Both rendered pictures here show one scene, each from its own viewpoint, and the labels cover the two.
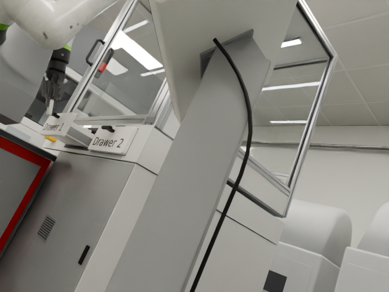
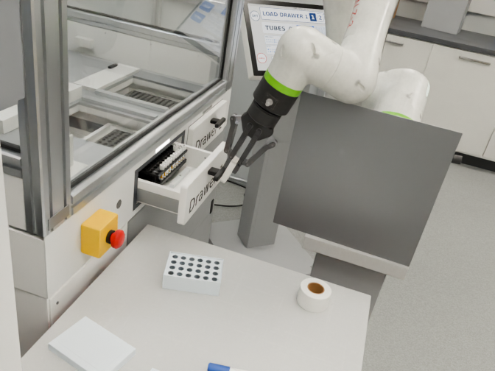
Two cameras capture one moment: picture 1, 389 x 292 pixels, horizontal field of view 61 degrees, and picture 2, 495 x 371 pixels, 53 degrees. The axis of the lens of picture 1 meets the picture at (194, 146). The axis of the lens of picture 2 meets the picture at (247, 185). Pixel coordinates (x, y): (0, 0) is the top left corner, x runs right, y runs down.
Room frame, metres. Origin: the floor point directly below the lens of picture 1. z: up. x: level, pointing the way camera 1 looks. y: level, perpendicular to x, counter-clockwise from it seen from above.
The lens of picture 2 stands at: (2.06, 1.53, 1.50)
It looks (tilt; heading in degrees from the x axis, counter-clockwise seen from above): 29 degrees down; 231
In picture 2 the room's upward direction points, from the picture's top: 10 degrees clockwise
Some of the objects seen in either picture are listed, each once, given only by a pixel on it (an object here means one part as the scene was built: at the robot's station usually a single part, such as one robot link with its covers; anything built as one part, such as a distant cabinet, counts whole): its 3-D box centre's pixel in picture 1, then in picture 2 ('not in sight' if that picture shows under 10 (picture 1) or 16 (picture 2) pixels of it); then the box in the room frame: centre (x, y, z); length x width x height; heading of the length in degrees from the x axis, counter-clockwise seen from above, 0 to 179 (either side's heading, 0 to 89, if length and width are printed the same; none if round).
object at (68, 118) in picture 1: (57, 124); (205, 179); (1.44, 0.60, 0.87); 0.29 x 0.02 x 0.11; 39
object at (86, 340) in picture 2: not in sight; (92, 349); (1.85, 0.91, 0.77); 0.13 x 0.09 x 0.02; 115
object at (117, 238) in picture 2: not in sight; (115, 238); (1.74, 0.75, 0.88); 0.04 x 0.03 x 0.04; 39
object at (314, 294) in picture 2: not in sight; (314, 294); (1.37, 0.99, 0.78); 0.07 x 0.07 x 0.04
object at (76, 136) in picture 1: (95, 148); (132, 162); (1.57, 0.43, 0.86); 0.40 x 0.26 x 0.06; 129
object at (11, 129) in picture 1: (13, 132); (193, 273); (1.58, 0.81, 0.78); 0.12 x 0.08 x 0.04; 144
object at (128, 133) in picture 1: (110, 139); (207, 129); (1.27, 0.31, 0.87); 0.29 x 0.02 x 0.11; 39
